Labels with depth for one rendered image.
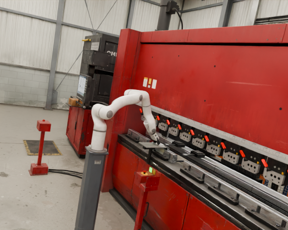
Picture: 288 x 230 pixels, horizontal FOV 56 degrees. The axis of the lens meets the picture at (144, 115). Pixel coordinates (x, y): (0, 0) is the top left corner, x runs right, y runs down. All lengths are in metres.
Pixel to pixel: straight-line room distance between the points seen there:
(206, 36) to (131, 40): 1.27
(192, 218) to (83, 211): 1.00
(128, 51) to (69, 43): 6.07
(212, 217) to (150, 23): 8.91
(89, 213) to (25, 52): 7.35
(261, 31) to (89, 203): 2.08
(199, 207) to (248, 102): 1.00
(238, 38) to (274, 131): 0.84
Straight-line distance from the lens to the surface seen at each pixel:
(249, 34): 2.43
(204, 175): 2.69
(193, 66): 2.83
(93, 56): 3.66
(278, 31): 2.28
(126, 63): 3.68
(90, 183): 2.61
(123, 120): 3.80
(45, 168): 4.43
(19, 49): 9.48
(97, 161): 2.54
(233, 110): 2.40
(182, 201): 2.73
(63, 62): 9.62
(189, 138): 2.77
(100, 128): 2.47
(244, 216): 2.27
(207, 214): 2.51
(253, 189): 2.65
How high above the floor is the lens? 1.78
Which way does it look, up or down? 9 degrees down
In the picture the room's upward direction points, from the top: 10 degrees clockwise
